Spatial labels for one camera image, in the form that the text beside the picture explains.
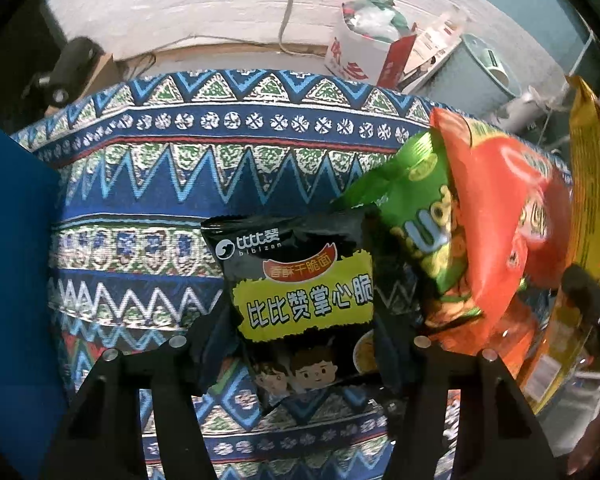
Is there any yellow snack package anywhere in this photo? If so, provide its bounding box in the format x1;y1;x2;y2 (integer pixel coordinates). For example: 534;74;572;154
522;74;600;413

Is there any black snack packet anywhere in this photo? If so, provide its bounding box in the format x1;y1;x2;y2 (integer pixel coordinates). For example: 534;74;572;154
200;210;381;411

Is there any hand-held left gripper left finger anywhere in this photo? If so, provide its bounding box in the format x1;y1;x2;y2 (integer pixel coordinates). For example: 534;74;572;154
45;305;241;480

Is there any white hair dryer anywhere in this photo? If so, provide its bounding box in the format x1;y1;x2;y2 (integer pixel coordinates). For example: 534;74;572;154
497;87;561;128

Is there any green snack packet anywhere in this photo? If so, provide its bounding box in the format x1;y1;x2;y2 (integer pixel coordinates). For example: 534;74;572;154
330;127;483;318

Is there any light blue waste bin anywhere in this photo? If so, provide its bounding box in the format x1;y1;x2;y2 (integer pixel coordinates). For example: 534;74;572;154
420;34;523;123

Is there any white red paper bag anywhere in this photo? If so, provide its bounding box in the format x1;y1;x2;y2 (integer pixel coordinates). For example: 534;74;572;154
324;0;416;88

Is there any grey power cable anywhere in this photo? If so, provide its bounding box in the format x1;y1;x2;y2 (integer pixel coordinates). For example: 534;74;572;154
278;0;303;48

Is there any black floor cable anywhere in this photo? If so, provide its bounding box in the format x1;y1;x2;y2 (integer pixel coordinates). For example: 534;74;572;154
112;51;158;78

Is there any blue cardboard box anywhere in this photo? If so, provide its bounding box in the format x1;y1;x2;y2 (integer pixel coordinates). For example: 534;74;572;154
0;112;68;461

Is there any large orange snack bag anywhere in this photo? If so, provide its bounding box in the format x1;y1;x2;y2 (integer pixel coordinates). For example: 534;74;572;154
422;107;576;356

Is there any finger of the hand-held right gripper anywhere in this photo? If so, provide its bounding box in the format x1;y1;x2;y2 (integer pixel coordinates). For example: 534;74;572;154
561;265;600;361

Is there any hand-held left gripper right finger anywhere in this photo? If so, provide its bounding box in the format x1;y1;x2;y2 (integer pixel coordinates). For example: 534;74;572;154
372;270;556;480

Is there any patterned blue blanket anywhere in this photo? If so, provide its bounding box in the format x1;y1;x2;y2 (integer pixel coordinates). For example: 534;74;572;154
10;69;576;480

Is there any orange snack packet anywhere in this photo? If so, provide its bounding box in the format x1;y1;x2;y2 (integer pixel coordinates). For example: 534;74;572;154
430;300;541;381

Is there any flat white paper carton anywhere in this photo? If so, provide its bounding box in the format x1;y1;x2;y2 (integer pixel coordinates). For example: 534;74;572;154
397;7;468;93

